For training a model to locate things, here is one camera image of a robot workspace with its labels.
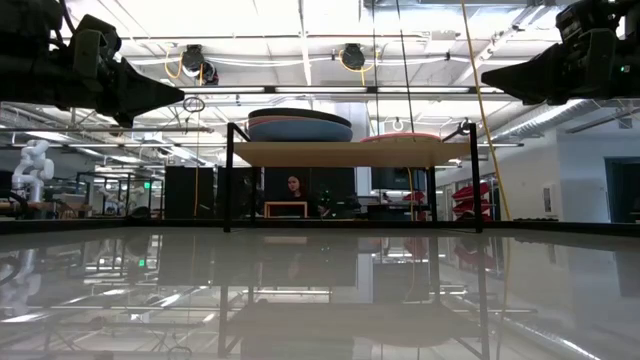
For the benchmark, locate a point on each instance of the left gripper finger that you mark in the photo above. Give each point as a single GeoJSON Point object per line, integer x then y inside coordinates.
{"type": "Point", "coordinates": [145, 92]}

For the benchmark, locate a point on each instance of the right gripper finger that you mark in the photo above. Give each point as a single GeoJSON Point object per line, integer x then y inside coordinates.
{"type": "Point", "coordinates": [525, 75]}

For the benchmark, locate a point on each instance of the pink plate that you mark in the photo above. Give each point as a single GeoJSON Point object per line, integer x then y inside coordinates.
{"type": "Point", "coordinates": [270, 120]}

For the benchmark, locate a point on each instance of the orange-red plate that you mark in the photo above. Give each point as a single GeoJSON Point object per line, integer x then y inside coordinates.
{"type": "Point", "coordinates": [400, 136]}

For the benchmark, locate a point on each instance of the blue plate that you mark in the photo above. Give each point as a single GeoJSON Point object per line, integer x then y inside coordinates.
{"type": "Point", "coordinates": [300, 132]}

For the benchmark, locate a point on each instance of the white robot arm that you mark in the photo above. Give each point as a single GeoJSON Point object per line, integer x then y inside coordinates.
{"type": "Point", "coordinates": [31, 160]}

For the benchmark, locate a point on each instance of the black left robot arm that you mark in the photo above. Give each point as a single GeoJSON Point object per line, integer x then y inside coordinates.
{"type": "Point", "coordinates": [25, 65]}

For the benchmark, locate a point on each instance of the black partition panel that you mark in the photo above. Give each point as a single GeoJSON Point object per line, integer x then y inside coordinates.
{"type": "Point", "coordinates": [245, 192]}
{"type": "Point", "coordinates": [190, 192]}

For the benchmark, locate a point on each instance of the teal door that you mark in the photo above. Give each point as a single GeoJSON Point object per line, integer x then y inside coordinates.
{"type": "Point", "coordinates": [625, 190]}

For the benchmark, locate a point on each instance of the red storage bins rack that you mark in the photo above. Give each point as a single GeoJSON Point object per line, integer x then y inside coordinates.
{"type": "Point", "coordinates": [467, 192]}

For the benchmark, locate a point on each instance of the black monitor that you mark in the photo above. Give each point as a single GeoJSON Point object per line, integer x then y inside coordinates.
{"type": "Point", "coordinates": [397, 178]}

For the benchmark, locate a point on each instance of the long light bar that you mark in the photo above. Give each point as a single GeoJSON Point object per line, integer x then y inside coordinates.
{"type": "Point", "coordinates": [320, 90]}

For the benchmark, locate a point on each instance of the person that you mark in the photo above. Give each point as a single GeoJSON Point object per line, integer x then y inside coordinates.
{"type": "Point", "coordinates": [296, 187]}

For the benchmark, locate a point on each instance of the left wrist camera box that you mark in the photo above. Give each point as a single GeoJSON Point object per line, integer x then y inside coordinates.
{"type": "Point", "coordinates": [105, 32]}

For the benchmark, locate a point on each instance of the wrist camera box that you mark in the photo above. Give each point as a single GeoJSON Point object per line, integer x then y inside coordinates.
{"type": "Point", "coordinates": [580, 17]}
{"type": "Point", "coordinates": [105, 32]}

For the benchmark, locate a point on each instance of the silver ventilation duct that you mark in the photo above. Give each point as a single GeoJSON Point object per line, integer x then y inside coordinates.
{"type": "Point", "coordinates": [550, 117]}

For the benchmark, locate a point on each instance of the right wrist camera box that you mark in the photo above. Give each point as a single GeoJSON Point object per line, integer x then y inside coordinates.
{"type": "Point", "coordinates": [580, 17]}

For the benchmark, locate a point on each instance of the white wall sign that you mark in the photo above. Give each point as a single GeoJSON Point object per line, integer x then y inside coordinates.
{"type": "Point", "coordinates": [548, 200]}

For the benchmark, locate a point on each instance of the black aluminium rig frame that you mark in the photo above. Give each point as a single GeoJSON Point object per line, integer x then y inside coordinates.
{"type": "Point", "coordinates": [100, 226]}

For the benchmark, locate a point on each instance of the small wooden frame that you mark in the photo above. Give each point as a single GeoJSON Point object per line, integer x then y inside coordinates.
{"type": "Point", "coordinates": [285, 202]}

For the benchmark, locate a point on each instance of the wooden shelf with black frame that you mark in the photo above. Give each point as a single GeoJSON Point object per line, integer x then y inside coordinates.
{"type": "Point", "coordinates": [350, 154]}

